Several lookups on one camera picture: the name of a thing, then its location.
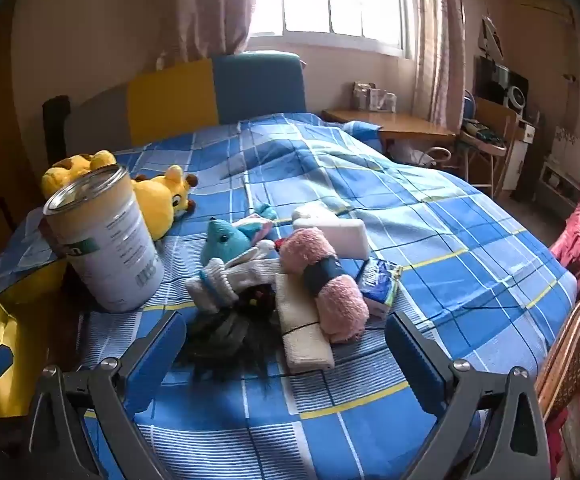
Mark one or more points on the white plastic bag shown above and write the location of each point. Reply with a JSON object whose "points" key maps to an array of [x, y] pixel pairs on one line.
{"points": [[405, 152]]}

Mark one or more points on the yellow striped plush toy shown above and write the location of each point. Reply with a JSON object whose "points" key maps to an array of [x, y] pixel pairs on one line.
{"points": [[70, 167]]}

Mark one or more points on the white foam sponge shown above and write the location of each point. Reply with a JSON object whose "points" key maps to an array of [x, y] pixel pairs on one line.
{"points": [[350, 240]]}

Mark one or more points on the wooden desk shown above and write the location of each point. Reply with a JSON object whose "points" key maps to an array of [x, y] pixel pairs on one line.
{"points": [[410, 127]]}

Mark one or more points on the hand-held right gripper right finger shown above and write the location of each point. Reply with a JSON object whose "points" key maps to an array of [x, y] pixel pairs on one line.
{"points": [[415, 365]]}

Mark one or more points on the yellow blue grey headboard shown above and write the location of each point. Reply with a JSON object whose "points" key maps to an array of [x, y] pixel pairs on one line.
{"points": [[170, 100]]}

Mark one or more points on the clear desk organizer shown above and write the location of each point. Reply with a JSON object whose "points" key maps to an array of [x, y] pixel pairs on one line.
{"points": [[375, 97]]}

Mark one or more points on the yellow giraffe plush toy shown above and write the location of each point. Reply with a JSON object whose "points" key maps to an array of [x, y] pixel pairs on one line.
{"points": [[160, 205]]}

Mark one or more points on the pink curtain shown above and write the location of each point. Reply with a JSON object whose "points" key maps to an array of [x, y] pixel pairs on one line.
{"points": [[437, 35], [205, 10]]}

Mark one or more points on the white and grey sock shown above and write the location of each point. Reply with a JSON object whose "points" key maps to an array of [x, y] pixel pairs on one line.
{"points": [[215, 282]]}

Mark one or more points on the pink fluffy rolled towel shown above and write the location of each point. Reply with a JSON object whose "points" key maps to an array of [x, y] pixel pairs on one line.
{"points": [[340, 305]]}

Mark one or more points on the black furniture panel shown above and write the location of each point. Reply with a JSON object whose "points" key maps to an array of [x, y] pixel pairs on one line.
{"points": [[55, 125]]}

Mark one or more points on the white low shelf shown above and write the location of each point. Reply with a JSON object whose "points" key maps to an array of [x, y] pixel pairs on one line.
{"points": [[560, 182]]}

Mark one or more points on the blue tissue pack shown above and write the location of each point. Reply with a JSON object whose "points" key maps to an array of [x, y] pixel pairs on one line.
{"points": [[377, 285]]}

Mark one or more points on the shelf with appliances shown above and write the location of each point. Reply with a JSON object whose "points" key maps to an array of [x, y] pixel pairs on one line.
{"points": [[505, 85]]}

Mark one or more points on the blue plaid blanket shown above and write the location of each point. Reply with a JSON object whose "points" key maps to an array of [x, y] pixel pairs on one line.
{"points": [[420, 210]]}

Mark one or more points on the cream folded towel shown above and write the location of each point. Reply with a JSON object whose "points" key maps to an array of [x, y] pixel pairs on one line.
{"points": [[300, 340]]}

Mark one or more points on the black wig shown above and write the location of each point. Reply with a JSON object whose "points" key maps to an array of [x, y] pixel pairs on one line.
{"points": [[220, 335]]}

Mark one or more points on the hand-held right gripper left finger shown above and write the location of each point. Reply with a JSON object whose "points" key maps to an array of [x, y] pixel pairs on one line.
{"points": [[160, 360]]}

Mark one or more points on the large metal tin can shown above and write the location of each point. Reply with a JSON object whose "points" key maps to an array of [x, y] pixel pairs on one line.
{"points": [[110, 250]]}

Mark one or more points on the large window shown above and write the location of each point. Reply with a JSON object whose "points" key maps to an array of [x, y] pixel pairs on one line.
{"points": [[335, 0]]}

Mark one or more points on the blue dolphin plush toy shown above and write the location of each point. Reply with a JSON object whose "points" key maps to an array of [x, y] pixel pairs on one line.
{"points": [[222, 240]]}

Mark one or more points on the yellow and black bag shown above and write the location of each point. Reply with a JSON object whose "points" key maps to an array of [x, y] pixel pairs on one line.
{"points": [[15, 320]]}

